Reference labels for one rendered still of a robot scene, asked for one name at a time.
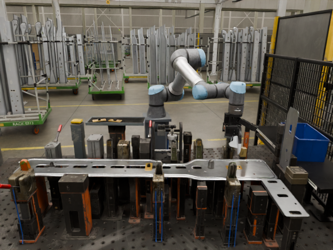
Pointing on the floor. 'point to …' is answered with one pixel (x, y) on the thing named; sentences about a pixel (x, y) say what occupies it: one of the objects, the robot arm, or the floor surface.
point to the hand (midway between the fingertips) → (235, 149)
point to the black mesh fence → (321, 216)
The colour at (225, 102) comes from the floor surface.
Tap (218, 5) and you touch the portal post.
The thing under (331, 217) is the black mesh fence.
